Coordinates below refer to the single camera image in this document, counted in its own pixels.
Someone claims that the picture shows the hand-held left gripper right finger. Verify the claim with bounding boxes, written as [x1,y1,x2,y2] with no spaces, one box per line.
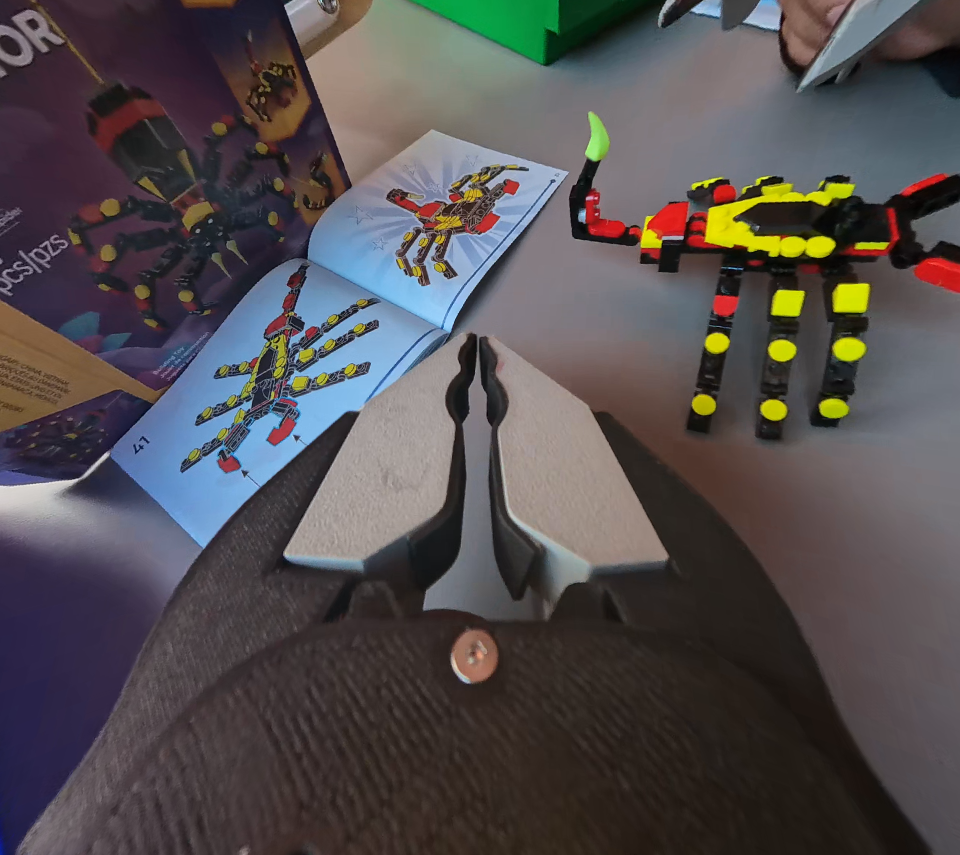
[478,336,670,601]

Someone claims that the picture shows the red yellow black lego scorpion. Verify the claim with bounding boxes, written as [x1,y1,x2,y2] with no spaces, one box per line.
[568,111,960,441]

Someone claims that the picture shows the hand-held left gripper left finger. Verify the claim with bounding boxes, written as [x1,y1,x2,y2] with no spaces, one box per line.
[283,333,479,599]

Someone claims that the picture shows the lego instruction booklet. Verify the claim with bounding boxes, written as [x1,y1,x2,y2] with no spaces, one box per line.
[111,129,571,547]

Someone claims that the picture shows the purple lego set box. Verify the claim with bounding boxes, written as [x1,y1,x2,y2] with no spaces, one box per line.
[0,0,354,490]

